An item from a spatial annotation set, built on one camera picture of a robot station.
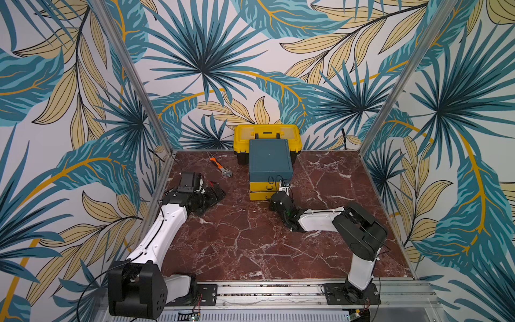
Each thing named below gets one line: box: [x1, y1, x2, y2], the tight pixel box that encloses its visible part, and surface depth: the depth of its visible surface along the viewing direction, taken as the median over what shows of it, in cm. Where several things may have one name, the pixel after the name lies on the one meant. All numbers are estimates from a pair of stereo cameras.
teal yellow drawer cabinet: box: [248, 138, 294, 201], surface depth 88 cm
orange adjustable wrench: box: [208, 154, 233, 178], surface depth 112 cm
